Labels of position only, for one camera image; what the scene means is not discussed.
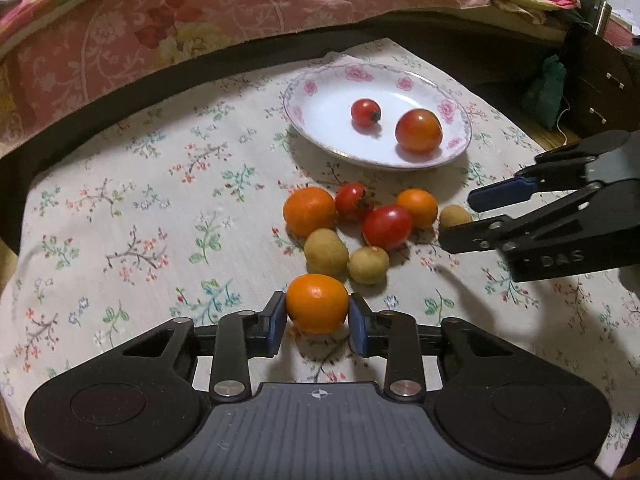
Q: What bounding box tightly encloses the green cloth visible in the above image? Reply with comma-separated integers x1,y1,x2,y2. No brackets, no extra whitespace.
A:
522,55,567,128

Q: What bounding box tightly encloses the large orange mandarin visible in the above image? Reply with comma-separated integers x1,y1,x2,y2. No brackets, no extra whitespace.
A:
283,186,337,239

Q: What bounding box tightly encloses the smooth red tomato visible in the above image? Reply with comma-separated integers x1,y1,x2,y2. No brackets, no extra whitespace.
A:
362,205,414,252

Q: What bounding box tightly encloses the pink floral bedspread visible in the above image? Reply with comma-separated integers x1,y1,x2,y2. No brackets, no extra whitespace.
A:
0,0,496,156

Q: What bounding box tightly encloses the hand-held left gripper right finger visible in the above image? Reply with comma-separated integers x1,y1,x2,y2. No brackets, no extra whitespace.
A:
348,292,507,404

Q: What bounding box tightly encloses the red tomato with long stem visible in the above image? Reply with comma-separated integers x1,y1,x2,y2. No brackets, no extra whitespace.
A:
334,182,376,223

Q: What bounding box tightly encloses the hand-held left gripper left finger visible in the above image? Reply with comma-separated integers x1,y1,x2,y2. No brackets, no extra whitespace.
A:
120,291,287,404

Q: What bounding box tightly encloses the tan longan fruit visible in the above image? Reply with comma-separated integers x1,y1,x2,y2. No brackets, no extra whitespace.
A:
347,246,390,285
304,228,350,277
439,205,473,229

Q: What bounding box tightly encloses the small orange mandarin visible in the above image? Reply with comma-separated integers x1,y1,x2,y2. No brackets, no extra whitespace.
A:
395,188,439,230

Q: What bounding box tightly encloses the floral white tablecloth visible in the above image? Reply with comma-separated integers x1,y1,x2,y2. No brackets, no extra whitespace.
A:
0,37,640,461

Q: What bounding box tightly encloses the dark wooden cabinet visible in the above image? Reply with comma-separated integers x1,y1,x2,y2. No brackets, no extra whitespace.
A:
562,22,640,143

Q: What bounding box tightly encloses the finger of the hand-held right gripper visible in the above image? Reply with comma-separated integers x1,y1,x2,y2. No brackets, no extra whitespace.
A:
438,180,640,284
467,130,631,214

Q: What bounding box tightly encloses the small red tomato with calyx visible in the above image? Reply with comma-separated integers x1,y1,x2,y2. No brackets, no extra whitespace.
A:
350,98,382,129

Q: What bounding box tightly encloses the large orange-red tomato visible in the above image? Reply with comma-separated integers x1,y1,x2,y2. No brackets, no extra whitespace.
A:
395,108,444,155

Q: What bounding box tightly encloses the white plate with pink flowers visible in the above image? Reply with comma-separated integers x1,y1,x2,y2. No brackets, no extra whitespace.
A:
282,63,472,171

